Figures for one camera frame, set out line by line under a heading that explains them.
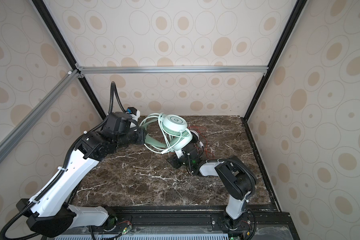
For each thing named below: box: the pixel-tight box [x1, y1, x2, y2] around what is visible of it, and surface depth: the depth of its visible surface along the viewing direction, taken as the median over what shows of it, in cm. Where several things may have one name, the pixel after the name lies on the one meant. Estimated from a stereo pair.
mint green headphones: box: [144, 114, 193, 150], surface depth 58 cm
